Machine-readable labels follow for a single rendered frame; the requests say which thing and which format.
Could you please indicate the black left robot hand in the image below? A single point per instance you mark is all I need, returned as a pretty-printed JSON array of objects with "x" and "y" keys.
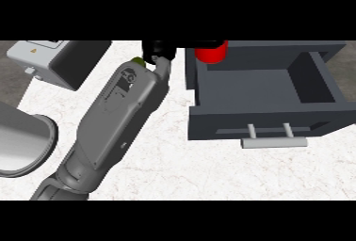
[{"x": 160, "y": 48}]

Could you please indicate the red can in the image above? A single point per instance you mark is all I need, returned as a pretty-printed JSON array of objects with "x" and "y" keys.
[{"x": 211, "y": 56}]

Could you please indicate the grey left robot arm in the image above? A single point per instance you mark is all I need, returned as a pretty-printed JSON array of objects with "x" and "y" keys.
[{"x": 122, "y": 113}]

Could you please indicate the dark grey open drawer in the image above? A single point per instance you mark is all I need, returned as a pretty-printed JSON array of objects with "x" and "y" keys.
[{"x": 249, "y": 86}]

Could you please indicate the dark grey drawer front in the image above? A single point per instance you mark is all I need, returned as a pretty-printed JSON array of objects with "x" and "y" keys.
[{"x": 222, "y": 120}]

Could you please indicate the small green vegetable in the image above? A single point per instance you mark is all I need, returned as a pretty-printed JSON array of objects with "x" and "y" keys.
[{"x": 138, "y": 61}]

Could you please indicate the pale grey box appliance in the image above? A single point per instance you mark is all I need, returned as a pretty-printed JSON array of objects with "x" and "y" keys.
[{"x": 44, "y": 59}]

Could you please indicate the grey round metal pot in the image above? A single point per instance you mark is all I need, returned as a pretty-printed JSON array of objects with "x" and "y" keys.
[{"x": 22, "y": 141}]

